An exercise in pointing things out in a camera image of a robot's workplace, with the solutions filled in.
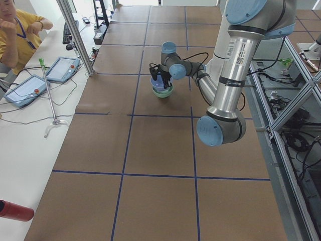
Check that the green handled reacher tool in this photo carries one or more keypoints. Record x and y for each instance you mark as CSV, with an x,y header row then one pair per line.
x,y
56,121

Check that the blue teach pendant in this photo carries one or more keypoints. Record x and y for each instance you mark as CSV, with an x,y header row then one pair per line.
x,y
62,69
26,92

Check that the black computer box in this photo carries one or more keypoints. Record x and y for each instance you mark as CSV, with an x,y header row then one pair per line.
x,y
99,34

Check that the blue bowl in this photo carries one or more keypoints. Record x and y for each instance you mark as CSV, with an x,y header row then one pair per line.
x,y
159,83

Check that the black computer mouse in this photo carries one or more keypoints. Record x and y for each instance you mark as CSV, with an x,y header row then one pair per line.
x,y
69,47

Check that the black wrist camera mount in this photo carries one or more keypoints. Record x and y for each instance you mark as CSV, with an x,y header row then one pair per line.
x,y
154,70

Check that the brown paper table cover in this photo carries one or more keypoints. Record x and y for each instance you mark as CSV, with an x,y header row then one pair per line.
x,y
132,167

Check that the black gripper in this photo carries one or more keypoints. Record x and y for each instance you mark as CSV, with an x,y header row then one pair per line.
x,y
164,76

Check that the person in yellow shirt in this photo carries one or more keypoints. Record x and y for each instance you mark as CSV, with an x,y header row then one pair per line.
x,y
20,35

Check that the aluminium side frame rail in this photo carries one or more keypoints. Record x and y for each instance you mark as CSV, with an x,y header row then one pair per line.
x,y
283,83

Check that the near blue teach pendant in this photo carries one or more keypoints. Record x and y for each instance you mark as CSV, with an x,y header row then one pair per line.
x,y
26,92

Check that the aluminium frame post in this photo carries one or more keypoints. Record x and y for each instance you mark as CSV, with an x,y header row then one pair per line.
x,y
69,19

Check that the green bowl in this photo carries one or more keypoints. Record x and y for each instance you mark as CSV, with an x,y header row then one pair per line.
x,y
163,93

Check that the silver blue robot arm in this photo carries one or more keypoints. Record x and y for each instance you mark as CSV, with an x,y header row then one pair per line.
x,y
244,25

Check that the black keyboard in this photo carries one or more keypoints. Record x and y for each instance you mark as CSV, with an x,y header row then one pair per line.
x,y
67,36

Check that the red cylinder bottle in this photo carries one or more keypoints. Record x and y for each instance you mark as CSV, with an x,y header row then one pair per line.
x,y
16,212

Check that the far blue teach pendant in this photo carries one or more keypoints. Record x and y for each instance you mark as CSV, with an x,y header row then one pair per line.
x,y
62,69

